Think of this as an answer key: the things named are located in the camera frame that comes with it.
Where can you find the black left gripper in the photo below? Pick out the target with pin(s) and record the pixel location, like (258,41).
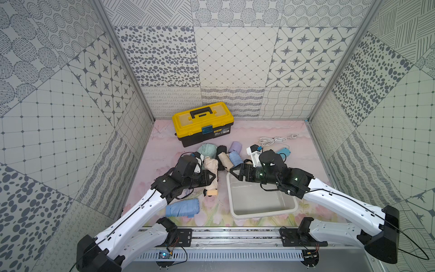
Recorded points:
(204,175)

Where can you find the blue umbrella front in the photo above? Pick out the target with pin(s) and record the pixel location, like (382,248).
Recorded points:
(188,208)

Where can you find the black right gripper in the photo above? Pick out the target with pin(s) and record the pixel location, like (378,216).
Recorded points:
(243,168)

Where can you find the lavender folded umbrella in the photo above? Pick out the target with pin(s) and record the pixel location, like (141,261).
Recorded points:
(235,147)

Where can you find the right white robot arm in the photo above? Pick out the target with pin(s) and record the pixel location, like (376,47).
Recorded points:
(369,226)

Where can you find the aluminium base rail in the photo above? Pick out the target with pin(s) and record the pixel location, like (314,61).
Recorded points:
(228,244)

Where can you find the mint green umbrella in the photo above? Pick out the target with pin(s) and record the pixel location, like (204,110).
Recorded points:
(208,150)

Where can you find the pale blue umbrella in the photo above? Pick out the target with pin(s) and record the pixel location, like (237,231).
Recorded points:
(235,158)

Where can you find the white plastic storage box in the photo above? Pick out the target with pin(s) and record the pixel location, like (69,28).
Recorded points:
(250,200)

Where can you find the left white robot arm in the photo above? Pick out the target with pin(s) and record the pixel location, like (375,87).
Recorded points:
(123,242)

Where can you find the yellow black toolbox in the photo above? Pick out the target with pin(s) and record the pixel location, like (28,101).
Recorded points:
(201,124)

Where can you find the teal umbrella case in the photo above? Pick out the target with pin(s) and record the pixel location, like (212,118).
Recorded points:
(284,152)

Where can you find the small beige umbrella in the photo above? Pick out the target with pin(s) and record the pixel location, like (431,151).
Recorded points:
(225,161)

